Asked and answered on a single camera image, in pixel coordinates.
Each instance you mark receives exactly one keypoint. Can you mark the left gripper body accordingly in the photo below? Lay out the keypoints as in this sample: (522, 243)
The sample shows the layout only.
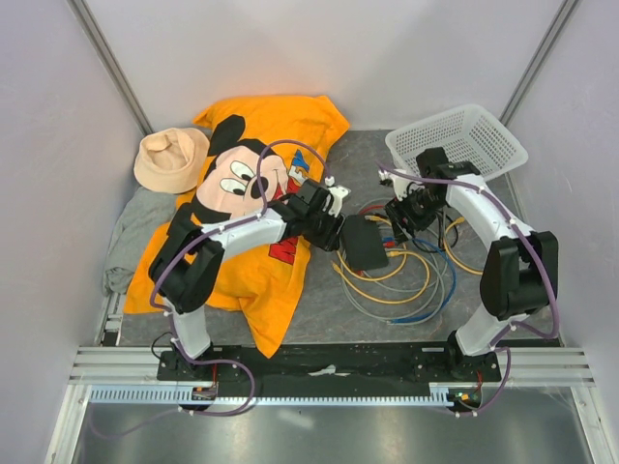
(323, 228)

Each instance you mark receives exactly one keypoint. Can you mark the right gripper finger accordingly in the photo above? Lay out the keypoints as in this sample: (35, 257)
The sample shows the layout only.
(409, 227)
(392, 224)

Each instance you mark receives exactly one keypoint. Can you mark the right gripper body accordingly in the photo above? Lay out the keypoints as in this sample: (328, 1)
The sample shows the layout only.
(418, 207)

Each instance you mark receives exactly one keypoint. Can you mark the black network switch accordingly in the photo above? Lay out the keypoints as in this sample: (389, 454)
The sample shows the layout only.
(362, 244)

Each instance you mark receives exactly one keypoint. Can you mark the white plastic basket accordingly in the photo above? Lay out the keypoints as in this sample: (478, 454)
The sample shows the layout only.
(467, 133)

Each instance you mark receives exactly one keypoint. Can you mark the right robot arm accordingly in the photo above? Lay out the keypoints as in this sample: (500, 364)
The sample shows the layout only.
(519, 281)

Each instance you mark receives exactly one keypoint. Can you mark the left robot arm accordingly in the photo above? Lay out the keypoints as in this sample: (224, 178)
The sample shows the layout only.
(186, 268)

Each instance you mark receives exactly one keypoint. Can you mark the orange Mickey Mouse shirt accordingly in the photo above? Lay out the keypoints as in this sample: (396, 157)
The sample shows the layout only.
(261, 149)

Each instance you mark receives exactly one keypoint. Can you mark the peach bucket hat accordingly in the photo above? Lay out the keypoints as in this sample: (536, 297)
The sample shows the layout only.
(169, 161)

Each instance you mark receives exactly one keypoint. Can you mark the grey cloth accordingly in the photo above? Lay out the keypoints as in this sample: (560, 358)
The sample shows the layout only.
(142, 216)

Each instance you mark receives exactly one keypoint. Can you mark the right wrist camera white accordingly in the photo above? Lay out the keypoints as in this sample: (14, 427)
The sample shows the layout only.
(397, 181)

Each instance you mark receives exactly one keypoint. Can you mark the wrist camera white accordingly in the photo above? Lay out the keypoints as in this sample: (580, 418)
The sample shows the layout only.
(337, 194)
(397, 181)

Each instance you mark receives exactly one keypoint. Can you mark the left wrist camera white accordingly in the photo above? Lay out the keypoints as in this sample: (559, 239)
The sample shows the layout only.
(337, 194)

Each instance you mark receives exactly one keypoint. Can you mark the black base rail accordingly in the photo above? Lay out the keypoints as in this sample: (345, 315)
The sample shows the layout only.
(334, 370)

